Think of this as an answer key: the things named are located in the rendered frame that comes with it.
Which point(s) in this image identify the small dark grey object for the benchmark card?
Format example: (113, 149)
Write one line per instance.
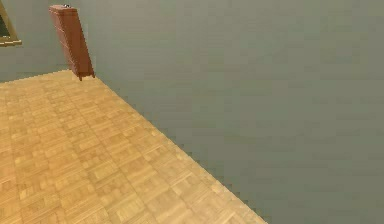
(66, 5)

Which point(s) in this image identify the reddish brown chest of drawers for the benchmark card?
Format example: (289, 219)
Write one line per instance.
(72, 43)

